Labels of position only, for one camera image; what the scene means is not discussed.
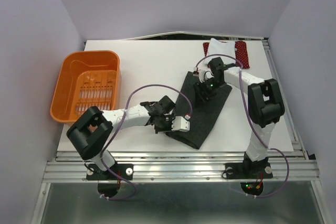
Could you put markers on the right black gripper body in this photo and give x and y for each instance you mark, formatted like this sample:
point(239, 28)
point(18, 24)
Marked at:
point(208, 87)

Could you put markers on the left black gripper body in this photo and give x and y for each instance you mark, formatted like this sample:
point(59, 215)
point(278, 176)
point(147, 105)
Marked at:
point(165, 124)

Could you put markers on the dark grey dotted skirt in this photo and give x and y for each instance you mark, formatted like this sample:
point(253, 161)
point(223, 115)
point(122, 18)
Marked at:
point(204, 116)

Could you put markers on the white skirt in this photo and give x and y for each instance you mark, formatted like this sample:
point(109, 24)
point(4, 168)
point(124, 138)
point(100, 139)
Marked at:
point(218, 47)

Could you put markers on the red polka dot skirt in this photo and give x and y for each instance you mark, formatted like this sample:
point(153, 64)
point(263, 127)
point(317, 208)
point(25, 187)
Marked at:
point(241, 53)

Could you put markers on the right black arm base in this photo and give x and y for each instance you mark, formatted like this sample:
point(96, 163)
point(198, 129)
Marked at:
point(248, 170)

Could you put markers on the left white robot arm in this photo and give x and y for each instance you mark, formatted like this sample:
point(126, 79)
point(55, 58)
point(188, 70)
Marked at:
point(94, 128)

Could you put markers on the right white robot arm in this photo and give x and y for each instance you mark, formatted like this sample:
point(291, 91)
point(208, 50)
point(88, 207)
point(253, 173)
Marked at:
point(262, 99)

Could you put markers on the orange plastic bin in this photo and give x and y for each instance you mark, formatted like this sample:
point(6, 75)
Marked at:
point(86, 78)

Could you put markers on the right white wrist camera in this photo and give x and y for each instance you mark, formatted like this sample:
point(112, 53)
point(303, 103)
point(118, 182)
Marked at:
point(201, 74)

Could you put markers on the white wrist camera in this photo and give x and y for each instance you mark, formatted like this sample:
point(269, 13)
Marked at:
point(180, 124)
point(201, 74)

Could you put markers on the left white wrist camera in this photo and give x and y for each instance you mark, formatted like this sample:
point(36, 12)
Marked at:
point(180, 124)

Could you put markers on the aluminium mounting rail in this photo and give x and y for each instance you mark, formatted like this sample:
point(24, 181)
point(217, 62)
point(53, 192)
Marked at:
point(170, 167)

